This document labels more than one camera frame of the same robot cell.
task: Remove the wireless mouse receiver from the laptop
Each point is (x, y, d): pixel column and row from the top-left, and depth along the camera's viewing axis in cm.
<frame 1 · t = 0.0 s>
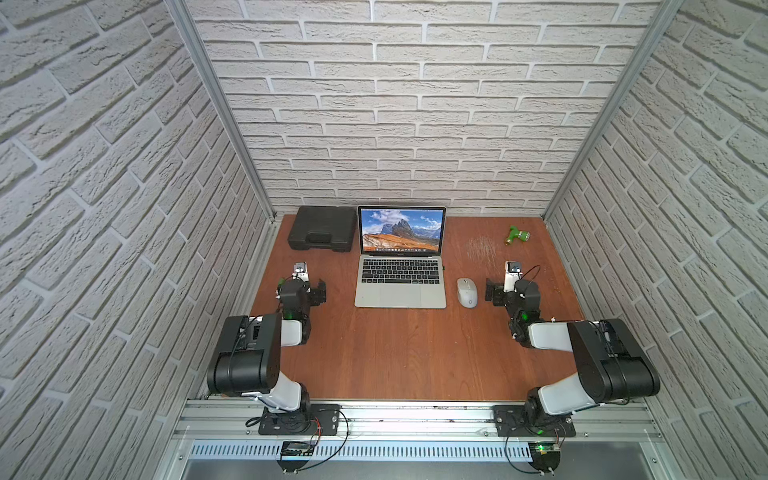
left hand: (306, 275, 94), fingers open
right hand: (507, 279, 94), fingers open
grey wireless mouse: (467, 292, 97), point 3 cm above the table
black plastic tool case: (323, 227, 114), point 3 cm above the table
green toy drill right: (515, 233, 114), point 3 cm above the table

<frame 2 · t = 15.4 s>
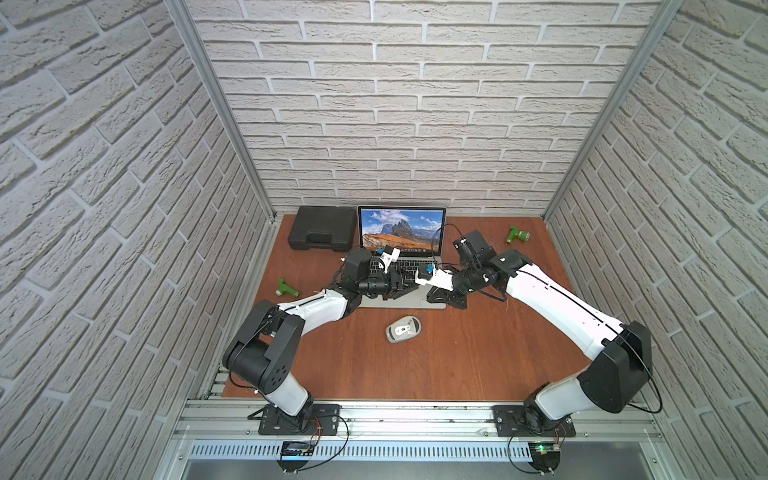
left hand: (424, 282, 79), fingers open
right hand: (437, 292, 78), fingers closed
grey wireless mouse: (402, 329, 87), point 5 cm above the table
the other named things where they were.

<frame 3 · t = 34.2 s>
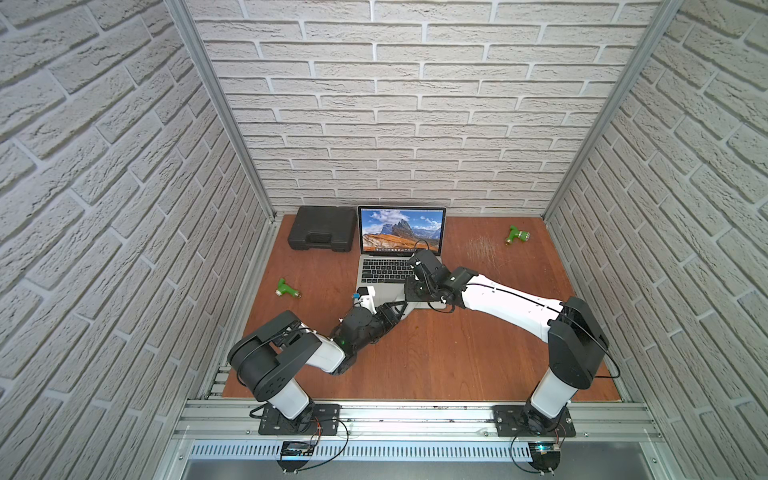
left hand: (410, 304, 84), fingers open
right hand: (409, 289, 86), fingers closed
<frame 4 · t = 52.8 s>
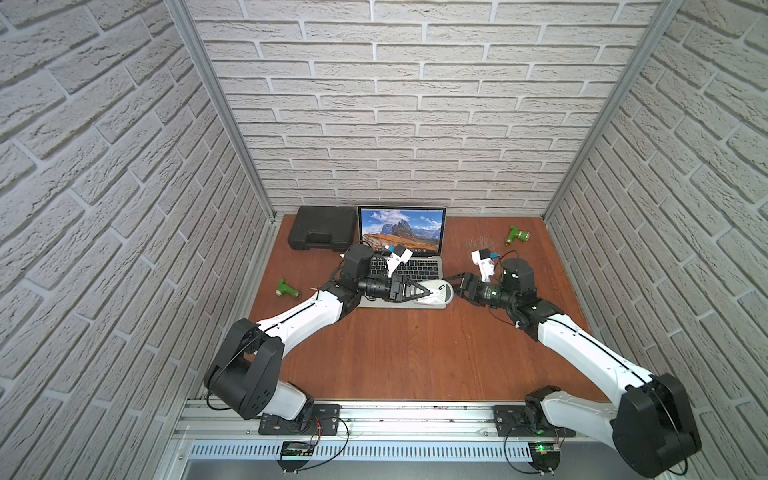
left hand: (429, 294, 72), fingers open
right hand: (449, 284, 79), fingers open
